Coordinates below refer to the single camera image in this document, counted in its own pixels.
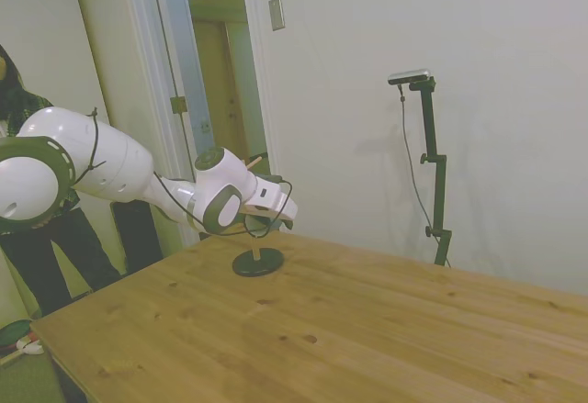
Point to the white red floor item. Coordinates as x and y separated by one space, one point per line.
30 345

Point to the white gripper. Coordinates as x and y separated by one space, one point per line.
271 198

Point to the metal light switch plate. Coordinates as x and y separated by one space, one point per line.
276 14

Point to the grey open door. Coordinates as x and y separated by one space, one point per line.
184 54

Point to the person in plaid shirt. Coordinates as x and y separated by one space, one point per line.
69 247

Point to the wooden mug tree black base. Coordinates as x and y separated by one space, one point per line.
257 263

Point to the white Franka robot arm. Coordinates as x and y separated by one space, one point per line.
115 164

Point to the black camera stand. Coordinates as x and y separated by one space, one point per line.
436 182

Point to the grey exterior camera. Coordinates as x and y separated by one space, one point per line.
409 76

